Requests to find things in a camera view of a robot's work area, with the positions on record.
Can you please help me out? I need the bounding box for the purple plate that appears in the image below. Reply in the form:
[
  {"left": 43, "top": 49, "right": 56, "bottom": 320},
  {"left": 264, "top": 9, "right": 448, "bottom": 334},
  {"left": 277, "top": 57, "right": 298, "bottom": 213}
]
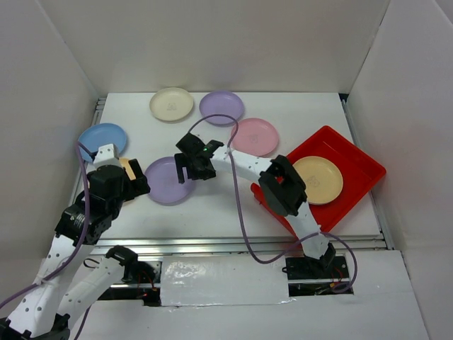
[
  {"left": 199, "top": 91, "right": 245, "bottom": 126},
  {"left": 144, "top": 157, "right": 196, "bottom": 205}
]

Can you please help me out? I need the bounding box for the orange plate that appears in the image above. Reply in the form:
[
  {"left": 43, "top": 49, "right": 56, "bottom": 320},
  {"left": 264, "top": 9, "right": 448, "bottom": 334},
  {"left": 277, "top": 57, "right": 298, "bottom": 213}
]
[
  {"left": 293, "top": 156, "right": 343, "bottom": 205},
  {"left": 119, "top": 157, "right": 136, "bottom": 181}
]

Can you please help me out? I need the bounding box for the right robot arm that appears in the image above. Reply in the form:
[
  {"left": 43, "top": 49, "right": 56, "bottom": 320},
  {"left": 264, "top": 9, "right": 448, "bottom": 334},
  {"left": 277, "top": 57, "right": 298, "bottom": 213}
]
[{"left": 174, "top": 133, "right": 336, "bottom": 278}]

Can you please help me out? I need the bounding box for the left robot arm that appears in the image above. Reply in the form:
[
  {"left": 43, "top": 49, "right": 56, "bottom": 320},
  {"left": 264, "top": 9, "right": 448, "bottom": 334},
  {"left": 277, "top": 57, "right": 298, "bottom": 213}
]
[{"left": 1, "top": 159, "right": 156, "bottom": 339}]

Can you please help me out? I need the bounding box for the red plastic bin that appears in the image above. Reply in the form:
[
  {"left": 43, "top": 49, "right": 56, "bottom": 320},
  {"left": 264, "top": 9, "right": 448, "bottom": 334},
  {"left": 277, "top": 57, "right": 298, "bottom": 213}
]
[{"left": 250, "top": 125, "right": 387, "bottom": 242}]

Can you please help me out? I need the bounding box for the blue plate at left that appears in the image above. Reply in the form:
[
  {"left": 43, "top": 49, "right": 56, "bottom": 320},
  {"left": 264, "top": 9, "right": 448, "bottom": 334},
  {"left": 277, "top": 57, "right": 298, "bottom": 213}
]
[{"left": 79, "top": 123, "right": 127, "bottom": 153}]

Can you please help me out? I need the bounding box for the cream plate at back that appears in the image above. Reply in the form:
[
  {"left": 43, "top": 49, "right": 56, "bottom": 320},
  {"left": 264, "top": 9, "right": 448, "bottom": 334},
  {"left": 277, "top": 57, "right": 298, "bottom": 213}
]
[{"left": 149, "top": 87, "right": 194, "bottom": 123}]

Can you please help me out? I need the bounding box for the pink plate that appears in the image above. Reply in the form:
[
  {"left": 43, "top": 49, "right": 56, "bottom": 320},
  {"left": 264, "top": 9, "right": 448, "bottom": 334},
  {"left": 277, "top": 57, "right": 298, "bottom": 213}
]
[{"left": 232, "top": 118, "right": 280, "bottom": 157}]

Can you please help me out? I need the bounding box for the white tape patch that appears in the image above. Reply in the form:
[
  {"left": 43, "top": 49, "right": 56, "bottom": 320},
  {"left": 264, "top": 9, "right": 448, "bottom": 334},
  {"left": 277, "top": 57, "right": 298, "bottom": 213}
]
[{"left": 160, "top": 255, "right": 290, "bottom": 307}]

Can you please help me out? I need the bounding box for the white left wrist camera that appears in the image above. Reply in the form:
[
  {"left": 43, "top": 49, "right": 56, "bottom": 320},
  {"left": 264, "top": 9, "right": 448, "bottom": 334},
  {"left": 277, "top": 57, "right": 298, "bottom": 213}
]
[{"left": 93, "top": 144, "right": 121, "bottom": 169}]

